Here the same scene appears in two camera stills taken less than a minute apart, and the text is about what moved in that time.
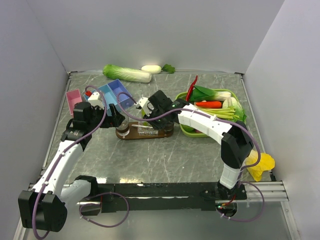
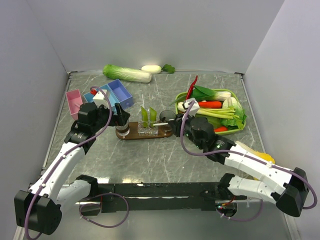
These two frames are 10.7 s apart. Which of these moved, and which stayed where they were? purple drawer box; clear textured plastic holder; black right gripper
Moved: black right gripper
Stayed: purple drawer box; clear textured plastic holder
